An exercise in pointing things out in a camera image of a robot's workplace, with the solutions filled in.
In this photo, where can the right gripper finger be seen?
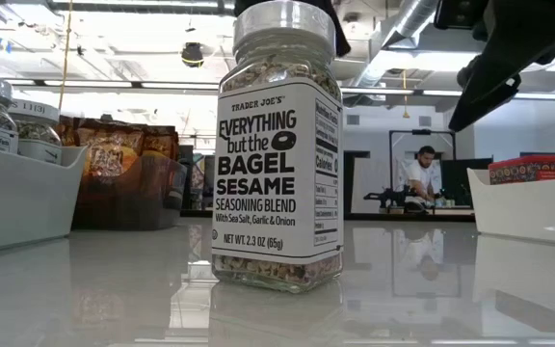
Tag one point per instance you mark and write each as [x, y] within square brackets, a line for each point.
[523, 38]
[467, 72]

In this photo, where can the black metal rig frame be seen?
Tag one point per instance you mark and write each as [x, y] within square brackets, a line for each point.
[403, 218]

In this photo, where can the black dome ceiling device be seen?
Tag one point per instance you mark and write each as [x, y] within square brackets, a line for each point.
[192, 54]

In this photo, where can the black metal frame stand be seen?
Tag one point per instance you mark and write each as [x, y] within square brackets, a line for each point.
[422, 131]

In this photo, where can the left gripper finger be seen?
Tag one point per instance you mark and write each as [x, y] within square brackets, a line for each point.
[341, 41]

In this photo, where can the red smoked paprika tin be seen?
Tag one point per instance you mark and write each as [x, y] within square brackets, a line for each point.
[528, 169]

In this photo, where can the silver ventilation duct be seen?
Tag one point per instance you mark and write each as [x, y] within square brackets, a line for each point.
[417, 19]

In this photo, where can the ceiling light strip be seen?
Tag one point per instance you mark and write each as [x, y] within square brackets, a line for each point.
[403, 91]
[176, 85]

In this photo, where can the black monitor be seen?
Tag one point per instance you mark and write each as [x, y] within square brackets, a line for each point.
[470, 166]

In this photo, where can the dark grey plastic bin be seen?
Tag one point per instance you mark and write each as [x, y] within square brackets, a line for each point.
[133, 202]

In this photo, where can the white plastic bin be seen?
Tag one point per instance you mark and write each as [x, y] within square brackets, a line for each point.
[523, 212]

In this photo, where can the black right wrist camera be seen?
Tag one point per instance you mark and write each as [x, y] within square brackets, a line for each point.
[458, 13]

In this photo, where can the black panel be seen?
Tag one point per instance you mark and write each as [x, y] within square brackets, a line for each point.
[354, 183]

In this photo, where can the light grey plastic bin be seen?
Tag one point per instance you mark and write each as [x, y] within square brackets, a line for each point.
[17, 202]

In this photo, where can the black robot figure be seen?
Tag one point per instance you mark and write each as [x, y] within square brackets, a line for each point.
[388, 196]

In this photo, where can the person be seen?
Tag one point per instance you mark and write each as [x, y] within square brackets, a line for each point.
[422, 178]

